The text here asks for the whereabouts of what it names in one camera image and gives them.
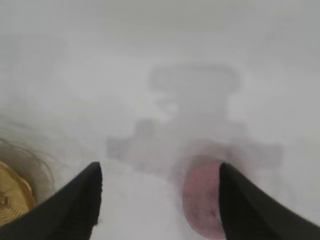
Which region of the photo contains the yellow woven wicker basket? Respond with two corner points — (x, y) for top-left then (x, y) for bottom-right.
(0, 136), (56, 224)

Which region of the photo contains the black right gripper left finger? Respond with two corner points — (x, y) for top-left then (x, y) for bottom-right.
(0, 161), (103, 240)

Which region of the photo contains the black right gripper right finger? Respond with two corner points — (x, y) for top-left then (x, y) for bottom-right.
(218, 162), (320, 240)

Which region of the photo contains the pink peach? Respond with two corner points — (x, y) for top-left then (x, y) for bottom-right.
(181, 159), (227, 239)

